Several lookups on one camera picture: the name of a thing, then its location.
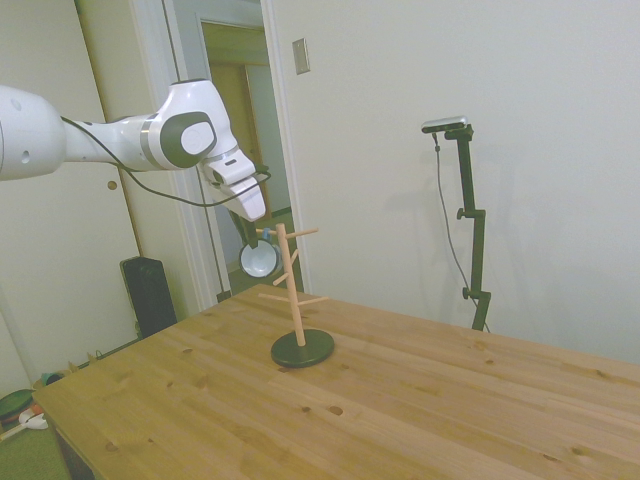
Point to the dark green round bowl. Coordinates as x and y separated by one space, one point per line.
14 405

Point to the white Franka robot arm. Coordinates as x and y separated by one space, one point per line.
30 135

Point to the white plastic scoop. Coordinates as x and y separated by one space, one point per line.
35 421

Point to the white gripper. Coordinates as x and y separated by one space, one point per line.
250 200

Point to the grey camera on stand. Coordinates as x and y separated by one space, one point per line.
445 124

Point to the black articulated camera stand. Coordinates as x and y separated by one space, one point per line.
479 250

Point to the wooden mug tree black base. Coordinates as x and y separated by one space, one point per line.
298 310

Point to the blue enamel mug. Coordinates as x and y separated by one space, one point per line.
257 262

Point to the grey metal wall plate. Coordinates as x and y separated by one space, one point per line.
301 56

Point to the white hinged door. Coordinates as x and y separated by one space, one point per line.
220 235

